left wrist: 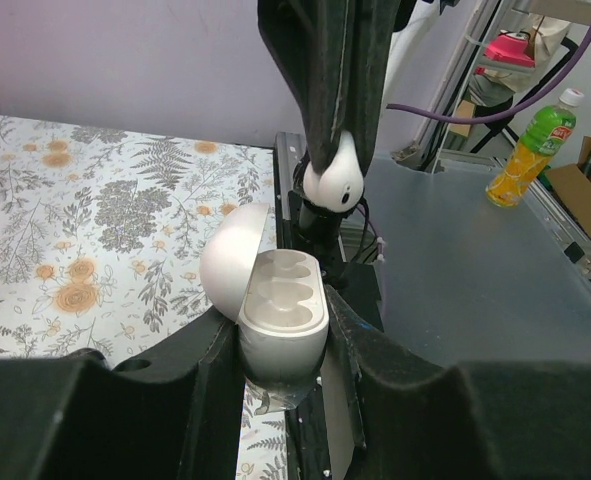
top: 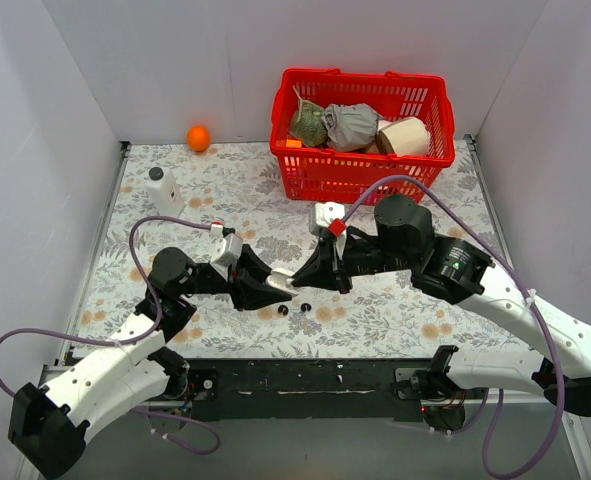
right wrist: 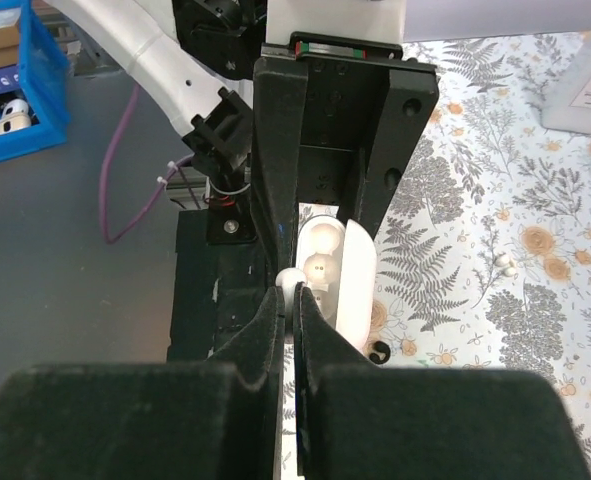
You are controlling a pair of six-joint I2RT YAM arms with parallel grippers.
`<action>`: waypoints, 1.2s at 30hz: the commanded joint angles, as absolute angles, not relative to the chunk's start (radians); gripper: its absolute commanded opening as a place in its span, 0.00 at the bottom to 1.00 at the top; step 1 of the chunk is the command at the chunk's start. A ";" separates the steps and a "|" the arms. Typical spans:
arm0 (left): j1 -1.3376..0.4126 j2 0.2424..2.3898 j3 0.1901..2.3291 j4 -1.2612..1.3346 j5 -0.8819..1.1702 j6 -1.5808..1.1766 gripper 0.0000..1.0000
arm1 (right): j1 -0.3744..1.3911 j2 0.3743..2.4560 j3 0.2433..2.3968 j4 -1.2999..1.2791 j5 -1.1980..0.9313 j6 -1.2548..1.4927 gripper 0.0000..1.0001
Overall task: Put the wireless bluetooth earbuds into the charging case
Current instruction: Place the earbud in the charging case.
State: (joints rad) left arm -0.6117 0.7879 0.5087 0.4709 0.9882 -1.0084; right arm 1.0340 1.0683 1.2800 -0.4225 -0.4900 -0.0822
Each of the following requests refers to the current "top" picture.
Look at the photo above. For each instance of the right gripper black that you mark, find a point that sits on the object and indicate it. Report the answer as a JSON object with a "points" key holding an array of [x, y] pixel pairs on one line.
{"points": [[337, 265]]}

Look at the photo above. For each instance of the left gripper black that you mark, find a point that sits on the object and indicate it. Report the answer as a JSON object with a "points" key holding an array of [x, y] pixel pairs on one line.
{"points": [[236, 279]]}

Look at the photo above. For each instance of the white earbud charging case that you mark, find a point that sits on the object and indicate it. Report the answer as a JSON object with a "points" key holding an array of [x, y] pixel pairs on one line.
{"points": [[282, 279]]}

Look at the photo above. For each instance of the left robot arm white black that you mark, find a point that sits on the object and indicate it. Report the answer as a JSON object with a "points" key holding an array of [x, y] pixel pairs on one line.
{"points": [[52, 424]]}

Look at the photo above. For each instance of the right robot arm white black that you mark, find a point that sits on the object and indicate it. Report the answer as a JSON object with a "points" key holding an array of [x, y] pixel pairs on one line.
{"points": [[558, 363]]}

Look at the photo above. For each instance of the white bottle black cap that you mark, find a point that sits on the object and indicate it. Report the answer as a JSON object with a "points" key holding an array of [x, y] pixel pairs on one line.
{"points": [[164, 192]]}

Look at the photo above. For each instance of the floral table cloth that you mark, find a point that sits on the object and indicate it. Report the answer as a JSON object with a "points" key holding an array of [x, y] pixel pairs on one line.
{"points": [[241, 186]]}

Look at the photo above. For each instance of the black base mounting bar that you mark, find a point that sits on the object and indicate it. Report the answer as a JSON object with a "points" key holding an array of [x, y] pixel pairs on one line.
{"points": [[243, 389]]}

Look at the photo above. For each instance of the red plastic shopping basket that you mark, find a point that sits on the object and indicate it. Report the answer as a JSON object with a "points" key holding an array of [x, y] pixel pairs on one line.
{"points": [[313, 174]]}

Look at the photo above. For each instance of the orange fruit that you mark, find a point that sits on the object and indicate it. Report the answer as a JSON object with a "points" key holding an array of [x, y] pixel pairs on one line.
{"points": [[198, 138]]}

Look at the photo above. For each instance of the grey crumpled bag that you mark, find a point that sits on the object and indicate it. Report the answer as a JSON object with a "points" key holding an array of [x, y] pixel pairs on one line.
{"points": [[350, 127]]}

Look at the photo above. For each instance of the beige paper roll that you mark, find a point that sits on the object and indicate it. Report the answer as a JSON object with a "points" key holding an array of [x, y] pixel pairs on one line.
{"points": [[406, 137]]}

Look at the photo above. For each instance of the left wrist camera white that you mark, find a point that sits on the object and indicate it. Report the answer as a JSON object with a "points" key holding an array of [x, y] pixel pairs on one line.
{"points": [[227, 248]]}

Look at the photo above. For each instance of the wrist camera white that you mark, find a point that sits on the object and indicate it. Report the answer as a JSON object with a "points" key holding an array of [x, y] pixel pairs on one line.
{"points": [[321, 215], [227, 248]]}

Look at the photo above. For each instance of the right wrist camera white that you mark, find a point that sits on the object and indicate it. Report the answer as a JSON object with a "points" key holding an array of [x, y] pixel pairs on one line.
{"points": [[321, 215]]}

